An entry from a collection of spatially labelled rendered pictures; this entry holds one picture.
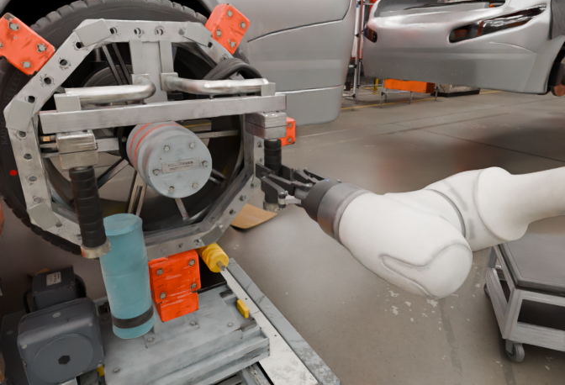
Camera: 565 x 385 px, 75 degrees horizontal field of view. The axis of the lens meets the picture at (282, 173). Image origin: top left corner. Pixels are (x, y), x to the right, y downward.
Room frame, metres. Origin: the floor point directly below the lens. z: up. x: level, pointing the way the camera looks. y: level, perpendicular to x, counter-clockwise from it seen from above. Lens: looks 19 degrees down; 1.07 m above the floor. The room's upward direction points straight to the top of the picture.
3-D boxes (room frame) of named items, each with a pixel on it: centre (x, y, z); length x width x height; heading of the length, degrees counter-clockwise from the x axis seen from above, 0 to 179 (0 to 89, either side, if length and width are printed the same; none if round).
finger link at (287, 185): (0.63, -0.01, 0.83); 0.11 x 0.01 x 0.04; 42
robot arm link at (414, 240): (0.43, -0.17, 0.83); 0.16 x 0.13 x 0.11; 31
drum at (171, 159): (0.77, 0.25, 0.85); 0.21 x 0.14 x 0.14; 31
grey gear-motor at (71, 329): (0.91, 0.66, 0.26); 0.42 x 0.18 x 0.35; 31
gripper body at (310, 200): (0.58, -0.06, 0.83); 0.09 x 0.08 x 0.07; 31
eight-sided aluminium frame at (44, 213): (0.83, 0.29, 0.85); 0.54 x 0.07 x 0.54; 121
